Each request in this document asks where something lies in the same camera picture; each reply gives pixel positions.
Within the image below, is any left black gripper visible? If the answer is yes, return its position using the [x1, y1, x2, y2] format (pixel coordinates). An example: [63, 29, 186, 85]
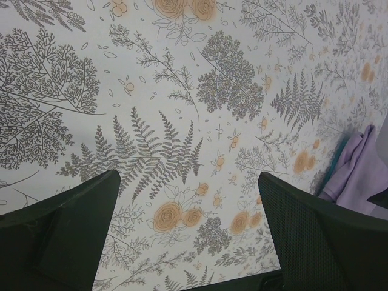
[190, 172, 387, 291]

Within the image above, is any folded teal t shirt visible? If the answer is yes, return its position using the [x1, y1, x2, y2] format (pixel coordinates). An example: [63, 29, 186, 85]
[321, 136, 353, 192]

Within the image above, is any floral patterned table mat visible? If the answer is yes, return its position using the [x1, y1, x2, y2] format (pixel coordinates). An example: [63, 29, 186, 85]
[1, 1, 387, 290]

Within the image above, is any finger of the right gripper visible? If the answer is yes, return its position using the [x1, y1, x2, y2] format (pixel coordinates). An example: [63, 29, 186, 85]
[367, 190, 388, 209]

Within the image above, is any purple t shirt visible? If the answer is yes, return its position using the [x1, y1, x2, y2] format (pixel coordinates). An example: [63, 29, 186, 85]
[318, 125, 387, 219]

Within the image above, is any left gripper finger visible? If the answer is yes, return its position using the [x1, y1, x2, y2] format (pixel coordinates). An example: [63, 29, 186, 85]
[1, 170, 121, 290]

